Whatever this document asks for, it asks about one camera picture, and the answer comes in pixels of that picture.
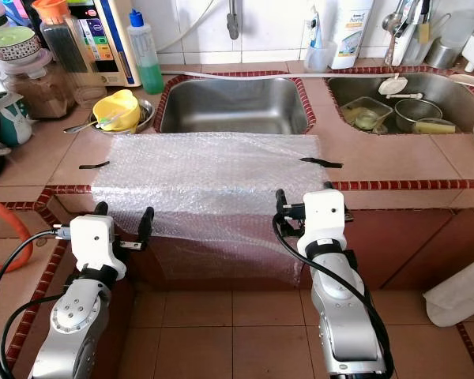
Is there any yellow plastic bowl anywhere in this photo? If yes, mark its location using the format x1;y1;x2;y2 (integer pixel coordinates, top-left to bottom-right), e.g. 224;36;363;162
93;89;141;132

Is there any clear bubble wrap sheet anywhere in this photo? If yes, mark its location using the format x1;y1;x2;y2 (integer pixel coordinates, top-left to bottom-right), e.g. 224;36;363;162
91;133;339;287

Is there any glass food container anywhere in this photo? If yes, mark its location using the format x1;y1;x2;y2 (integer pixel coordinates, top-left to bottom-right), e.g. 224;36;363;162
340;96;394;133

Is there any steel spoon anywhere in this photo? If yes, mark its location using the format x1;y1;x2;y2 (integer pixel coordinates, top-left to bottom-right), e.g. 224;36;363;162
65;118;103;135

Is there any steel bowl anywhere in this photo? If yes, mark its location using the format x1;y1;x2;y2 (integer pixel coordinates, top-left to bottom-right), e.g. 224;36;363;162
91;99;156;135

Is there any steel sink basin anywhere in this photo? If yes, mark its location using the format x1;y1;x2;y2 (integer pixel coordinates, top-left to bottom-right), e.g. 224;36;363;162
156;75;315;137
325;71;474;137

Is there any steel pot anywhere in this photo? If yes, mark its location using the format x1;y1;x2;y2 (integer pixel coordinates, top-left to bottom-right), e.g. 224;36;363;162
393;99;445;133

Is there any yellow sponge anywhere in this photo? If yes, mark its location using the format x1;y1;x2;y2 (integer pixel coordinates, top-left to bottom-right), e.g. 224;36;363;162
413;118;459;134

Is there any clear toothbrush cup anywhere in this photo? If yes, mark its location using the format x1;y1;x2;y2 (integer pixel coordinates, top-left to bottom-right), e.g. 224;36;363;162
304;4;337;73

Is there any green dish soap bottle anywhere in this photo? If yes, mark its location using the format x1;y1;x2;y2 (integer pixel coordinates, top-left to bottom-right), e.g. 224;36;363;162
128;9;164;96

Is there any white pipe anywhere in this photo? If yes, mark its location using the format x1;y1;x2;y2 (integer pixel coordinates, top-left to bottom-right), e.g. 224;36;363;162
162;68;301;80

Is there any white plastic bag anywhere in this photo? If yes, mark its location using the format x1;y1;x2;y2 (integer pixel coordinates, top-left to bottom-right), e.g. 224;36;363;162
423;253;474;328

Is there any beige water ionizer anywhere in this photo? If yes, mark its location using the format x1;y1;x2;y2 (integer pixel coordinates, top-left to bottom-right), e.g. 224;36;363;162
67;0;141;88

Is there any steel cup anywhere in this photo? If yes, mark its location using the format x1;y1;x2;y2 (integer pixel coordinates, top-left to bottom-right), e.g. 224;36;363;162
425;36;464;69

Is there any steel faucet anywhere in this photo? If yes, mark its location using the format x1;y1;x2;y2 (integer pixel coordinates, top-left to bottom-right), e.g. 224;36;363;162
228;0;240;40

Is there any patterned bowl green lid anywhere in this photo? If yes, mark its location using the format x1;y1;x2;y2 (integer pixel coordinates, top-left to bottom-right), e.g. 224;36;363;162
0;26;42;64

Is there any thin white tube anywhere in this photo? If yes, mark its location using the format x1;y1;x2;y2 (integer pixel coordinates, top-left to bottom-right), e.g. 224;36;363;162
156;0;230;53

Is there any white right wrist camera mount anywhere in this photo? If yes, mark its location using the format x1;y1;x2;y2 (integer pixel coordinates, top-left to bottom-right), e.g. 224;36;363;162
296;190;348;257

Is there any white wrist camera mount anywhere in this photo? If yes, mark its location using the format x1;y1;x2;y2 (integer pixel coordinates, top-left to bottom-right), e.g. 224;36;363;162
296;190;348;257
70;215;116;279

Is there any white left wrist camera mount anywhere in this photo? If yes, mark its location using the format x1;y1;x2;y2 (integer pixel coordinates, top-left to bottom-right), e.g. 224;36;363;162
70;215;116;279

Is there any orange gas hose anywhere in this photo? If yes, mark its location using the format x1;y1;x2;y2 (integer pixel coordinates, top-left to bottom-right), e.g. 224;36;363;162
0;193;36;277

